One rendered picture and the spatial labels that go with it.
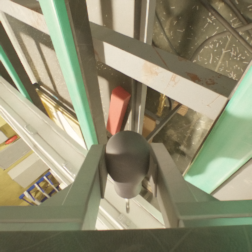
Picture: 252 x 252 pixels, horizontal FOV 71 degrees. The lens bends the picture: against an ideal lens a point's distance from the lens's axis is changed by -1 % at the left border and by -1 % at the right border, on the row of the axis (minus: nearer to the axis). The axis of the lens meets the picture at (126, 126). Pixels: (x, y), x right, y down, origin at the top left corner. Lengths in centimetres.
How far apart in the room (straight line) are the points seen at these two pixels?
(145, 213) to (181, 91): 29
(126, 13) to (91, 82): 29
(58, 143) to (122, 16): 38
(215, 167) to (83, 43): 21
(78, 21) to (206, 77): 16
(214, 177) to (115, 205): 27
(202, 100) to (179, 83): 3
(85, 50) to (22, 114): 43
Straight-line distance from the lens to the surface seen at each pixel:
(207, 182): 22
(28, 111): 65
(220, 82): 20
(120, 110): 69
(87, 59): 27
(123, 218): 42
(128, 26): 55
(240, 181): 21
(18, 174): 978
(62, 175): 96
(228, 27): 88
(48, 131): 56
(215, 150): 17
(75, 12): 24
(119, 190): 18
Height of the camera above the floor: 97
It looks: 28 degrees down
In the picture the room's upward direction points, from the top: 132 degrees counter-clockwise
